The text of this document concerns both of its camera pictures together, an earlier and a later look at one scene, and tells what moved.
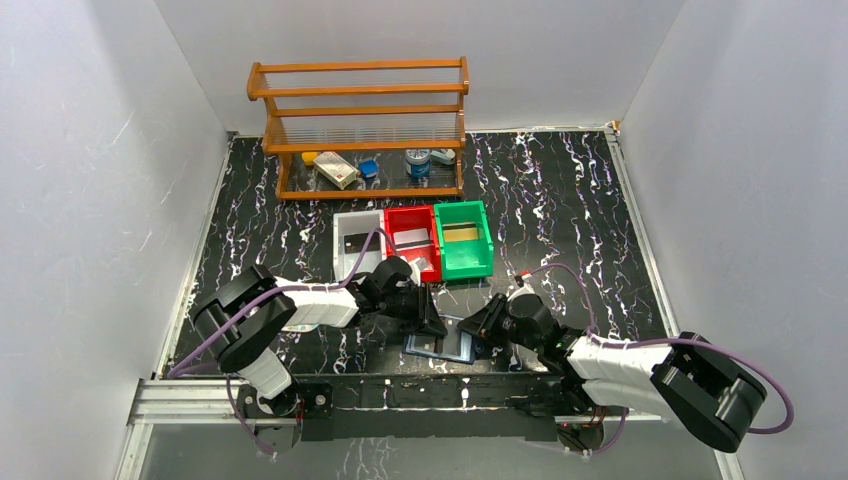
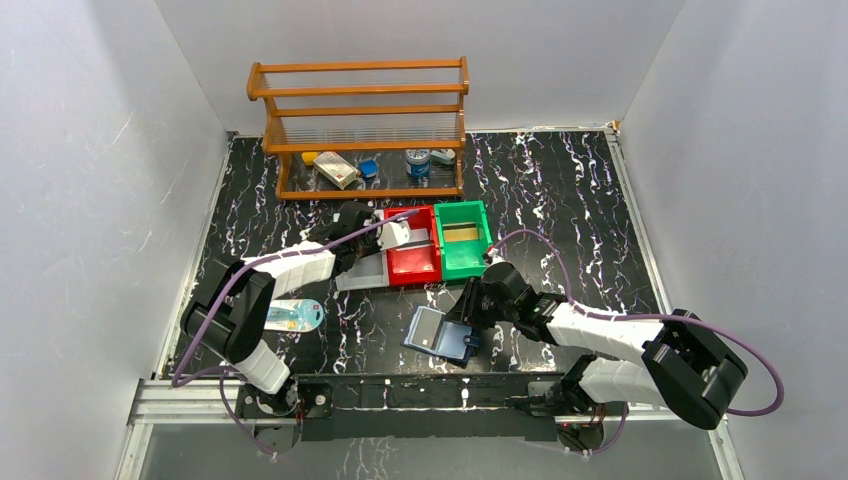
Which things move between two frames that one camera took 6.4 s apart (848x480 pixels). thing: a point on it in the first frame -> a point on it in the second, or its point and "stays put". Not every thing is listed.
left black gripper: x=425 y=310 -> x=361 y=216
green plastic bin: x=463 y=240 stays put
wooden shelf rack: x=365 y=129 stays put
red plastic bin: x=412 y=231 stays put
